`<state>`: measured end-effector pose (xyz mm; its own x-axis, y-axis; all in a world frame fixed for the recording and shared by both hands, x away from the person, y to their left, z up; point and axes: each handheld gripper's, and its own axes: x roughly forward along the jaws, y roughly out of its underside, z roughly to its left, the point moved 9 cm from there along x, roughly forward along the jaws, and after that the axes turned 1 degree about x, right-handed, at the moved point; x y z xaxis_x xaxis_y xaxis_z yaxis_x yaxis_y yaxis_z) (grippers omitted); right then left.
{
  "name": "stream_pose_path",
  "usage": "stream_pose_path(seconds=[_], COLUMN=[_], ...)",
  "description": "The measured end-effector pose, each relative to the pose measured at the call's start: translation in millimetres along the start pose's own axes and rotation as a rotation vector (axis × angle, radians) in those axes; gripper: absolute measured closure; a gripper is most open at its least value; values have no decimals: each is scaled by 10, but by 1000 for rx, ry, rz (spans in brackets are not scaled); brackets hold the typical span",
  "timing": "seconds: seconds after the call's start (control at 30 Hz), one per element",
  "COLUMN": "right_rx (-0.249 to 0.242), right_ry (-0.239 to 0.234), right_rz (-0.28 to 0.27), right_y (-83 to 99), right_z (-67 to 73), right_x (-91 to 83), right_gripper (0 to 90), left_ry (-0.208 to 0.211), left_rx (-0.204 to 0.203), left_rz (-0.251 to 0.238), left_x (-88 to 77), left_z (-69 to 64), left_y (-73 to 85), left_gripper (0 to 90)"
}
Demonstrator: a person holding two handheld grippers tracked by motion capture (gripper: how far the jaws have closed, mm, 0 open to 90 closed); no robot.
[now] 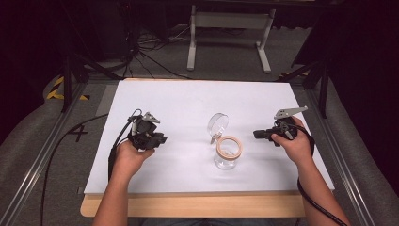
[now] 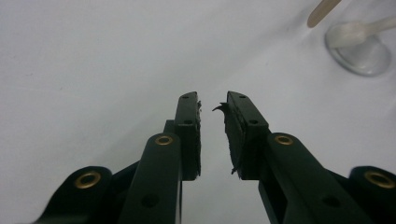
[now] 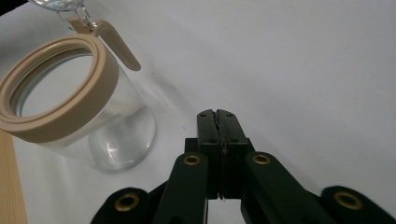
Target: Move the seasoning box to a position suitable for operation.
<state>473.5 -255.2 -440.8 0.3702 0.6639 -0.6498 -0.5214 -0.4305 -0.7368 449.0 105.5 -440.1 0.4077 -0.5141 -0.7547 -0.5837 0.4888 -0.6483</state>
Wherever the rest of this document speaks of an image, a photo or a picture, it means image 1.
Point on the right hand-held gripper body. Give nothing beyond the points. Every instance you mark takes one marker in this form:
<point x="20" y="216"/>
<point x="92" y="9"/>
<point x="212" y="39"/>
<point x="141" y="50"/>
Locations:
<point x="287" y="125"/>

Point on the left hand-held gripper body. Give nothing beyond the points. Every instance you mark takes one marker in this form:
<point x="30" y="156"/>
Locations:
<point x="142" y="130"/>

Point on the clear glass jar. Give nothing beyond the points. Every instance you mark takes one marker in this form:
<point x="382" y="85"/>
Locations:
<point x="227" y="150"/>

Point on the person's right hand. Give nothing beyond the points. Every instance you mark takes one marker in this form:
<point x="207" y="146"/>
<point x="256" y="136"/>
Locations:
<point x="296" y="147"/>

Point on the person's left hand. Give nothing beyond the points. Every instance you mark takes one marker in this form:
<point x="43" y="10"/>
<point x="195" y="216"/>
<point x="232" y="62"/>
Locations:
<point x="131" y="158"/>

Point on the white table board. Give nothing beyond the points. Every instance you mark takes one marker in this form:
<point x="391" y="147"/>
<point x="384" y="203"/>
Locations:
<point x="188" y="103"/>

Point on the black tripod stand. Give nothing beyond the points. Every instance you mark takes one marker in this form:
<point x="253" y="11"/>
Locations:
<point x="67" y="81"/>
<point x="323" y="81"/>

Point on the yellow black hazard tape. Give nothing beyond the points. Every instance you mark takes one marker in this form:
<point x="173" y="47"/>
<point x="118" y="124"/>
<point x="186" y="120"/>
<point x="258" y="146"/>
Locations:
<point x="55" y="91"/>

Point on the aluminium floor rail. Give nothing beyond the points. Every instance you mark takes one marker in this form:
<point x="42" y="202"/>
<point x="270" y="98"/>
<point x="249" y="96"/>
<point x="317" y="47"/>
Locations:
<point x="34" y="169"/>
<point x="342" y="163"/>

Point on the white metal stand frame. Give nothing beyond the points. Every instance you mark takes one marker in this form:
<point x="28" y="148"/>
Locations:
<point x="230" y="22"/>

